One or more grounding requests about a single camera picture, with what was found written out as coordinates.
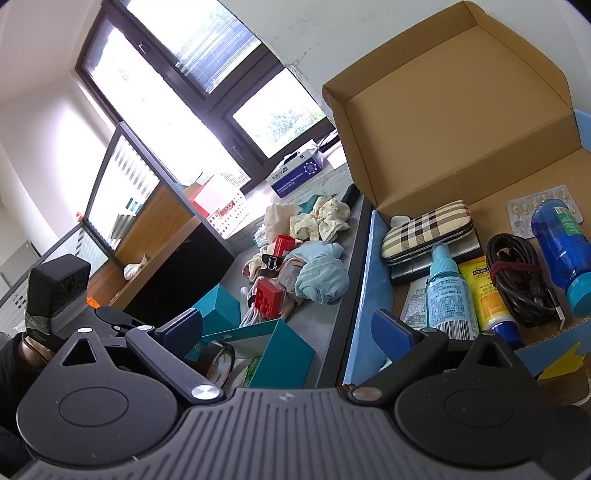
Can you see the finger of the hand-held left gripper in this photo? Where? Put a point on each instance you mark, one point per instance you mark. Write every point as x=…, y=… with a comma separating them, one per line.
x=117, y=321

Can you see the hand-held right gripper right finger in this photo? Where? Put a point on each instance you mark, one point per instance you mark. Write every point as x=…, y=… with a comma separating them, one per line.
x=393, y=335

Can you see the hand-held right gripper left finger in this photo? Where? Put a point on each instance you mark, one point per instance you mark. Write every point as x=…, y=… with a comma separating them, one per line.
x=181, y=330

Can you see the grey desktop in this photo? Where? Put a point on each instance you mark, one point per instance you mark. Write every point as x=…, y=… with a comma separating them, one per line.
x=330, y=295

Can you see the person's left hand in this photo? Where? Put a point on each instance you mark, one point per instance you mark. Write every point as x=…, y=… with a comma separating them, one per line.
x=36, y=350

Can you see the white printed packet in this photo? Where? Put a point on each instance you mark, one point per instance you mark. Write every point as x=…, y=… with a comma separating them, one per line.
x=415, y=304

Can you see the grey filing cabinet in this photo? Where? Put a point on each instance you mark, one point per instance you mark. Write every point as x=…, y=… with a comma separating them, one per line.
x=21, y=263

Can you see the teal box lid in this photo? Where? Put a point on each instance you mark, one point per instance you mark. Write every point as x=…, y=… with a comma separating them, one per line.
x=217, y=304

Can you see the tape roll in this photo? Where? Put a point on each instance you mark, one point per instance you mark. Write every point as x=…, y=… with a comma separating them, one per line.
x=227, y=357

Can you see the crumpled white cloth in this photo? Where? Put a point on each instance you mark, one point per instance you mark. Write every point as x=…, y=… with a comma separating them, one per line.
x=134, y=268

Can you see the black cabinet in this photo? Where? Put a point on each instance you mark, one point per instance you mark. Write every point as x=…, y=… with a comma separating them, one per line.
x=184, y=272

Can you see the flat grey box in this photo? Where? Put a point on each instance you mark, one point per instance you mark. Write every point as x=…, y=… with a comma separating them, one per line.
x=415, y=273

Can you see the light blue spray bottle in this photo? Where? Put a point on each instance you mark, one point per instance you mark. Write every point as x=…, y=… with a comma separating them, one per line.
x=450, y=295

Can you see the light blue cloth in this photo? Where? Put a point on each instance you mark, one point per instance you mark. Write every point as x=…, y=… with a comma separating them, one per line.
x=323, y=277

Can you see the red power adapter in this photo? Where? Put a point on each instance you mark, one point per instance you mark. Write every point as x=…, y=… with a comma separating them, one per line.
x=270, y=300

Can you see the yellow tube with blue cap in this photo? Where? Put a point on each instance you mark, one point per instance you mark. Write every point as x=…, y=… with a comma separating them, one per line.
x=485, y=300

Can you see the wooden shelf unit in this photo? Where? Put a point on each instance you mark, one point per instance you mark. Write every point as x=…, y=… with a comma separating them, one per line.
x=157, y=230

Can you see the open teal box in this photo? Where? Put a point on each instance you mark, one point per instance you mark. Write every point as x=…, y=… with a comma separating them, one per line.
x=282, y=360

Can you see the plaid zip case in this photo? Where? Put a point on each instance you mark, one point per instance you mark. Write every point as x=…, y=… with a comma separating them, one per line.
x=427, y=230

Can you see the black white buckle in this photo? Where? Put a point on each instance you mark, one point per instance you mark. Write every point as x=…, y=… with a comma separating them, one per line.
x=271, y=264

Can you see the frosted glass partition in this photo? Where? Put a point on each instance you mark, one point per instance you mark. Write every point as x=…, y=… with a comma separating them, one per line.
x=122, y=194

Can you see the pink cream cloth pile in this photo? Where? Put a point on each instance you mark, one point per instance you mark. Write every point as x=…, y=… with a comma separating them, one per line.
x=291, y=277

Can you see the white perforated basket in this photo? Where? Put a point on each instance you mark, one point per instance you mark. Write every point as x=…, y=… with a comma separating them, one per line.
x=228, y=217

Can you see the green white packet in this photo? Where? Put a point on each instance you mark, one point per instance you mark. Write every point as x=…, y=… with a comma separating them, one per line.
x=261, y=236

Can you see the small red cup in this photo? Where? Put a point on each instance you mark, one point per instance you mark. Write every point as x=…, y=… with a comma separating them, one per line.
x=282, y=244

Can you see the cream patterned cloth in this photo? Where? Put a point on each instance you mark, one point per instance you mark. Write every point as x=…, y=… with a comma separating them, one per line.
x=325, y=217

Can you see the black oblong object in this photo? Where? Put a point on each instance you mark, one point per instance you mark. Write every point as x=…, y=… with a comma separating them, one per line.
x=352, y=194

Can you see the small teal object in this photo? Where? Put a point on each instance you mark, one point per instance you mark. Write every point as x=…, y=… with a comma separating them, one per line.
x=308, y=204

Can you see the yellow paper note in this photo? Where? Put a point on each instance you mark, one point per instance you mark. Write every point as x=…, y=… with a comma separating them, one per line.
x=561, y=364

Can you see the pill blister pack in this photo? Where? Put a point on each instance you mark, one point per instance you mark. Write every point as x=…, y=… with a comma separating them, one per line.
x=521, y=214

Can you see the blue plastic bottle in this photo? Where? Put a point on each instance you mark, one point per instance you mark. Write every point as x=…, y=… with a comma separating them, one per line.
x=561, y=258

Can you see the blue white glove box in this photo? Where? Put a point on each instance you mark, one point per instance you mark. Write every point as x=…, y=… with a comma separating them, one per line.
x=295, y=173

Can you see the open cardboard box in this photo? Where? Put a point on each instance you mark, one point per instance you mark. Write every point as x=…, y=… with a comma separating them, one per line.
x=461, y=138

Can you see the dark framed window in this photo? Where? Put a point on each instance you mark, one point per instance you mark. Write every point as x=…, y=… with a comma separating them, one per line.
x=207, y=97

